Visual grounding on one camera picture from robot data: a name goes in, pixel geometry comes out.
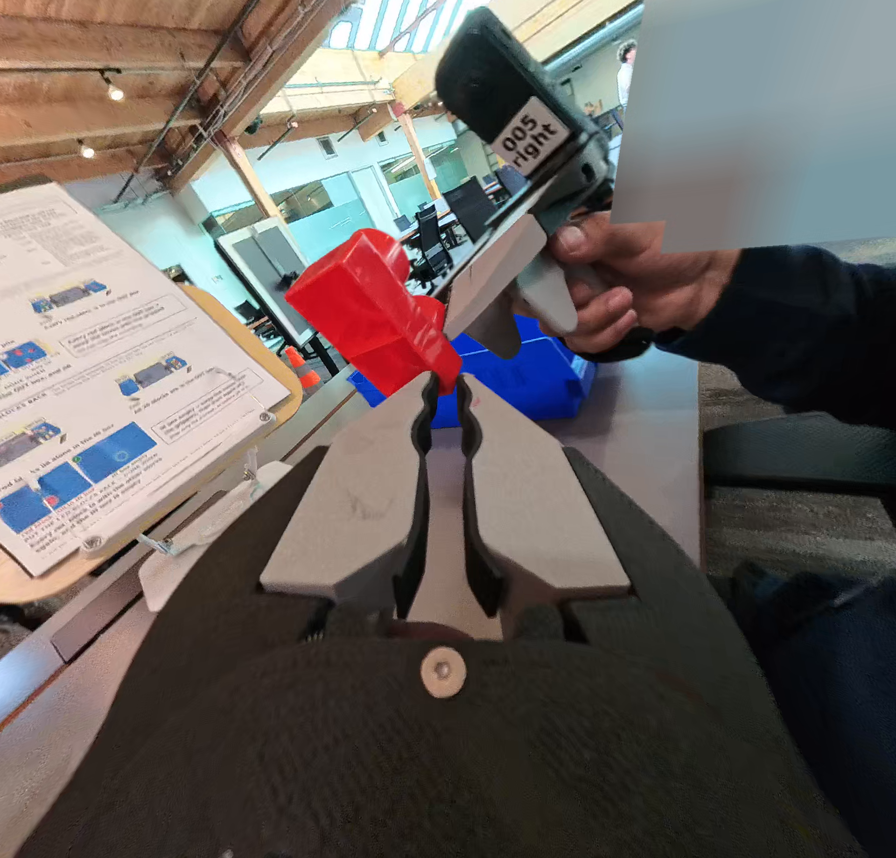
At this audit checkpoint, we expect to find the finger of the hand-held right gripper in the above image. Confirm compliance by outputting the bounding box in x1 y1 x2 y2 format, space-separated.
422 187 540 302
442 212 550 362

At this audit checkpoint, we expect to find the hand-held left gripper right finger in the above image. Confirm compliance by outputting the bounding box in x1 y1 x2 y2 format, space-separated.
455 373 631 617

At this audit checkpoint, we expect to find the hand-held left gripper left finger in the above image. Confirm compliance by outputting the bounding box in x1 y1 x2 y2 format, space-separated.
260 371 440 617

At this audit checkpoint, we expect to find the blue plastic bin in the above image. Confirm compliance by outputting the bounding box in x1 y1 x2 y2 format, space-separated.
348 315 597 428

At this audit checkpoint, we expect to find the red two-stud plastic brick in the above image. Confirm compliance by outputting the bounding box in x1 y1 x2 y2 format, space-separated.
285 228 464 397

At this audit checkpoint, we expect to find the person's right forearm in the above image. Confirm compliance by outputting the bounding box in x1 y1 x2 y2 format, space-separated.
657 244 896 430

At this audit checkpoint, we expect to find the person's right hand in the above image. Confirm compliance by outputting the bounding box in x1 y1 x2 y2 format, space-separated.
548 214 743 355

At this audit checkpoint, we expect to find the black office chair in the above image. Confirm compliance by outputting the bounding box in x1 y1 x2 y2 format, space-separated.
408 203 457 293
702 410 896 516
448 175 499 244

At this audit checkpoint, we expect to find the orange traffic cone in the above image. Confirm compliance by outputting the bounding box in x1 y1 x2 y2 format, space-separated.
283 345 323 390

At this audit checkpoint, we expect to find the instruction sheet on stand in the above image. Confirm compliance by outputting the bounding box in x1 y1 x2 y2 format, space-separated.
0 179 303 605

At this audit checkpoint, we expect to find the white stand base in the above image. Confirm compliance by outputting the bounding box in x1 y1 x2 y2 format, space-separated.
139 460 295 614

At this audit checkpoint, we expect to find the grey framed panel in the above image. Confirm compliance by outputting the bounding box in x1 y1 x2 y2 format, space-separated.
216 215 330 376

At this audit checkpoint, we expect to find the printed instruction sheet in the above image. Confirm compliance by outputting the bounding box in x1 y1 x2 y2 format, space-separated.
0 182 291 577

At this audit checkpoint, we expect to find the person's right leg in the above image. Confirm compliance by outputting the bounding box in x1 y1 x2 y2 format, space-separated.
728 563 896 858

